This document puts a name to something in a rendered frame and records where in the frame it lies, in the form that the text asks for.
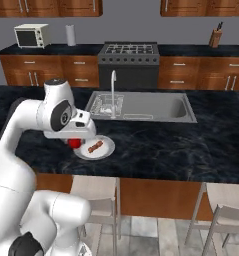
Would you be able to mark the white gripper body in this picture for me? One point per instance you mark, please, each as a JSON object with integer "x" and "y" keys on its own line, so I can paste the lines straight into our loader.
{"x": 77, "y": 133}

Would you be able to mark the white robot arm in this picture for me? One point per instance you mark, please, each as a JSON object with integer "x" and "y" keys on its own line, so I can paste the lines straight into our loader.
{"x": 11, "y": 173}

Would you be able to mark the white plate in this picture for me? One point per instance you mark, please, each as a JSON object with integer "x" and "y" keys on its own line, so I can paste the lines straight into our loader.
{"x": 106, "y": 150}

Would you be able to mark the wooden counter front panel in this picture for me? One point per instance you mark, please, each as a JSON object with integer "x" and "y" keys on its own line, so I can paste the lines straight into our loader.
{"x": 157, "y": 200}

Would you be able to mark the brown bacon strip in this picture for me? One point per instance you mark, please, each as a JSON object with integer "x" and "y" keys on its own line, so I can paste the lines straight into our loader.
{"x": 95, "y": 146}

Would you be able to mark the silver tap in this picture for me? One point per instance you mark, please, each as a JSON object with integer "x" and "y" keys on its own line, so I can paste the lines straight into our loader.
{"x": 113, "y": 96}

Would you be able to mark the pale wooden stool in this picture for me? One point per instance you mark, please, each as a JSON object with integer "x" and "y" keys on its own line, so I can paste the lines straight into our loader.
{"x": 227, "y": 210}
{"x": 97, "y": 193}

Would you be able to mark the wooden base cupboards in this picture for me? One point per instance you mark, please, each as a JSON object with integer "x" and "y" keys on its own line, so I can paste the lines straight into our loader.
{"x": 74, "y": 70}
{"x": 201, "y": 71}

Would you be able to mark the grey steel sink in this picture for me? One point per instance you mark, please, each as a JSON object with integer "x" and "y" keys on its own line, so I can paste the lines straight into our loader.
{"x": 151, "y": 106}

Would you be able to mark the dark grey stove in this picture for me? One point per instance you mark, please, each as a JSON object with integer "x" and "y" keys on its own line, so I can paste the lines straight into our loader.
{"x": 128, "y": 68}

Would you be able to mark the white paper towel roll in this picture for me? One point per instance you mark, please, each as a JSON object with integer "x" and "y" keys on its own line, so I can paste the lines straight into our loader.
{"x": 71, "y": 35}

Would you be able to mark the white toaster oven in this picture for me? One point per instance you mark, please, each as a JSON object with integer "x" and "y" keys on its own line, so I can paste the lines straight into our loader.
{"x": 31, "y": 36}

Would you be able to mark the wooden knife block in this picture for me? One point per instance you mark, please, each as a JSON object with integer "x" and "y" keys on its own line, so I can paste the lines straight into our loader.
{"x": 215, "y": 37}

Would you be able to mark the wooden wall cupboards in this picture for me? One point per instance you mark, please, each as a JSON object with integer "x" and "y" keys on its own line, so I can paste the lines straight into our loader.
{"x": 204, "y": 7}
{"x": 47, "y": 7}

